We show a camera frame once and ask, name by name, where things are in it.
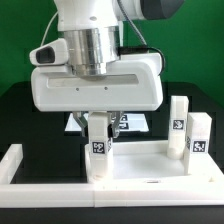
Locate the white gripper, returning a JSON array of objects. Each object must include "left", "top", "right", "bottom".
[{"left": 31, "top": 53, "right": 163, "bottom": 138}]

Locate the white desk tabletop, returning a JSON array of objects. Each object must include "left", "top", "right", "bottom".
[{"left": 85, "top": 140, "right": 224, "bottom": 184}]

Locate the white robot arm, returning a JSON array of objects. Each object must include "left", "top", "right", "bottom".
[{"left": 30, "top": 0, "right": 185, "bottom": 137}]

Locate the marker tag sheet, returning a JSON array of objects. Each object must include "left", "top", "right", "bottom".
[{"left": 65, "top": 113, "right": 149, "bottom": 132}]

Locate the white cable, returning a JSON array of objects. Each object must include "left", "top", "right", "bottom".
[{"left": 39, "top": 9, "right": 60, "bottom": 48}]

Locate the white U-shaped obstacle frame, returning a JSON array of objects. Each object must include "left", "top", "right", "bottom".
[{"left": 0, "top": 144, "right": 224, "bottom": 208}]

